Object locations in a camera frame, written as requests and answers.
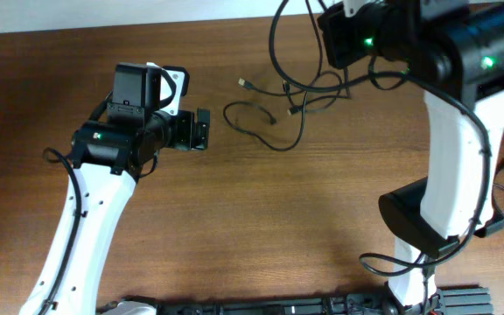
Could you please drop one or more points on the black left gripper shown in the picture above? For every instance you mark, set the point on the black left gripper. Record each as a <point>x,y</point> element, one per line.
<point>185,138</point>

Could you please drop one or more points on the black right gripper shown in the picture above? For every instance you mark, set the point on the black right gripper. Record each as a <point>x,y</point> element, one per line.
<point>340,32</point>

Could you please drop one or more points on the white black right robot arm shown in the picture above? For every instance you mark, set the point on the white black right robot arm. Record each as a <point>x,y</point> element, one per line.
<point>456,55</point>

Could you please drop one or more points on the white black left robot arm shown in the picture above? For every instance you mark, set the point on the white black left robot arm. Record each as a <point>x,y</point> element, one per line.
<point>127,130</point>

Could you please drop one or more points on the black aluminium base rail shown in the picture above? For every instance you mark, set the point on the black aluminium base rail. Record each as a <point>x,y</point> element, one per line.
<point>467,301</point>

